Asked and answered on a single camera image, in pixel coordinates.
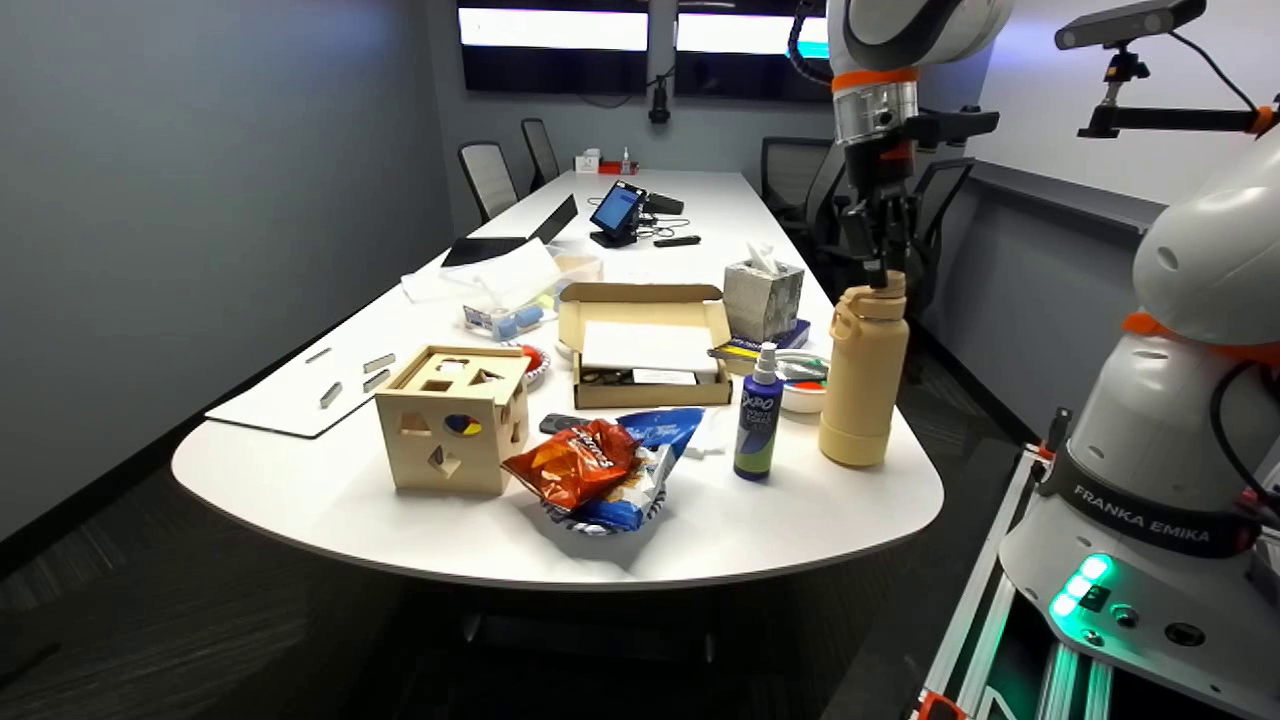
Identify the grey office chair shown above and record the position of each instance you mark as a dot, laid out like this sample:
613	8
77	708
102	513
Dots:
541	149
487	176

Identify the spray bottle with blue collar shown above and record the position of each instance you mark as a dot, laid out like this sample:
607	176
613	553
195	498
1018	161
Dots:
757	413

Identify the small clear plastic tub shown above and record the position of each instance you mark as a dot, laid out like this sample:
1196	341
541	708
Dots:
576	260

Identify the wall display screen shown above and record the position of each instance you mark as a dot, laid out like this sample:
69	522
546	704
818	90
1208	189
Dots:
745	42
554	34

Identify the black box device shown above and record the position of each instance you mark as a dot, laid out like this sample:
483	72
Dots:
664	206

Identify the black laptop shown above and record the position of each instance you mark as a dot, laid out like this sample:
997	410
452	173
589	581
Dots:
515	241

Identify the white round bowl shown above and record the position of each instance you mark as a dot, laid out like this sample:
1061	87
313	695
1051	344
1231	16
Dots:
804	394

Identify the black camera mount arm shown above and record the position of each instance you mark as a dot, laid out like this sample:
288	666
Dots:
1174	120

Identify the grey stereo camera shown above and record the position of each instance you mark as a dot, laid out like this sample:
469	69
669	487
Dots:
1135	22

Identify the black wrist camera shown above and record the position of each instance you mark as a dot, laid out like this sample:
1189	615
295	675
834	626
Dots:
958	126

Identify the small white object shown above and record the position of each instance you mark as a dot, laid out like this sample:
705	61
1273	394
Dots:
589	158

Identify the red Doritos bag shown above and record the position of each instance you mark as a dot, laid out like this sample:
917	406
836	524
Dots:
573	466

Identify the clear plastic container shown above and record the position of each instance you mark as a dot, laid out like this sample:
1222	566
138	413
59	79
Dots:
507	315

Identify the blue chips bag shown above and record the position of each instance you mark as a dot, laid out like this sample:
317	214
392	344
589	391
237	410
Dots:
661	432

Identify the small red object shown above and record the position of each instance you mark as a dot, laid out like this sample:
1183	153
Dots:
613	165

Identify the red round lid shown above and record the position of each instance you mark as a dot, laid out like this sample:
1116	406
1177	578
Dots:
532	363

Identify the black marker pen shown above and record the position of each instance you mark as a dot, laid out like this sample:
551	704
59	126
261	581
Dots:
677	241

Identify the wooden shape sorter box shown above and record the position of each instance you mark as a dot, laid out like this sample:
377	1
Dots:
446	427

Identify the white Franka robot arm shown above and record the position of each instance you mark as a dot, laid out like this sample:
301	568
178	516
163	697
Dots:
1184	440

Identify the grey patterned tissue box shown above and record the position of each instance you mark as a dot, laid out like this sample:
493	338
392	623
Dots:
763	298

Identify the tablet on stand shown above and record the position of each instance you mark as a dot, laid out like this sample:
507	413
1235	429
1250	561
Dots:
618	210

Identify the aluminium extrusion frame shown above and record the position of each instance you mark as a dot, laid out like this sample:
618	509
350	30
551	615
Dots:
986	626

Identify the large white paper sheet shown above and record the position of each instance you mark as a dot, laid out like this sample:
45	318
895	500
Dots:
313	381

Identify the orange frame bracket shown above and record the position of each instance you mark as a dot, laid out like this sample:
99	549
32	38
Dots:
938	704

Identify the open cardboard box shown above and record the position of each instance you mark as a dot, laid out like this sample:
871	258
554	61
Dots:
642	305

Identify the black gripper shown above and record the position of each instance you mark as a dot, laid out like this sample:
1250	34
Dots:
880	165

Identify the white paper sheet in box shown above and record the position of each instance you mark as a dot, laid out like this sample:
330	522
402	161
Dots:
649	344

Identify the black office chair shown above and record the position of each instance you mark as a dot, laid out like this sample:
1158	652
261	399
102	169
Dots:
793	180

